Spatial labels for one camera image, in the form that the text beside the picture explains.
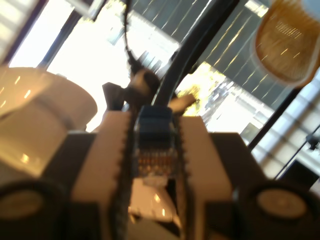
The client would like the blue network cable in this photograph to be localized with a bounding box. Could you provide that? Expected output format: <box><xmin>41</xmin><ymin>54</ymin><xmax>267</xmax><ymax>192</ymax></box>
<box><xmin>132</xmin><ymin>0</ymin><xmax>240</xmax><ymax>181</ymax></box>

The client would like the black wrist cable with connector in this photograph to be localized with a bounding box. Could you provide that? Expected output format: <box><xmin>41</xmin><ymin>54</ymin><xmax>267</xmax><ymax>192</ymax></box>
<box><xmin>121</xmin><ymin>0</ymin><xmax>162</xmax><ymax>97</ymax></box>

